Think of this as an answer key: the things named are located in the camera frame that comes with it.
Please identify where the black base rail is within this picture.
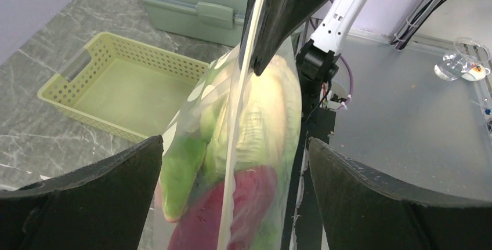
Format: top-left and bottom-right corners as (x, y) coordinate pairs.
(280, 108), (336, 249)

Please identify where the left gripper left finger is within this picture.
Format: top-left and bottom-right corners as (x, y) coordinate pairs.
(1, 135), (163, 249)

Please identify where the clear plastic storage box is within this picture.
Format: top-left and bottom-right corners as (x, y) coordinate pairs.
(141, 0), (247, 46)

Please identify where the green cabbage toy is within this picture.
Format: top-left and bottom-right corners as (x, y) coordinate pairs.
(157, 54), (301, 249)

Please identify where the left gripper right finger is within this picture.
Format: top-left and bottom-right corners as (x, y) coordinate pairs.
(308, 137), (491, 249)

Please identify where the clear polka dot zip bag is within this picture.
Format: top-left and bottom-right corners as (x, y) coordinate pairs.
(153, 0), (301, 249)

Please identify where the dark red sweet potato toy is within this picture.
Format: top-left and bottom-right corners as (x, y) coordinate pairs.
(168, 165), (278, 250)

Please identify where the green perforated plastic basket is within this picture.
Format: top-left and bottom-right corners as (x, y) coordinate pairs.
(37, 32), (209, 143)

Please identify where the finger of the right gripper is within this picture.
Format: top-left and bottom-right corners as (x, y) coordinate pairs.
(249, 0), (328, 76)

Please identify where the clear glass cup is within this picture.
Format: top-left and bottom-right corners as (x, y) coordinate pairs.
(434, 37), (491, 82)

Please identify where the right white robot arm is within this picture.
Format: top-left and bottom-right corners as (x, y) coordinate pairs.
(238, 0), (367, 120)

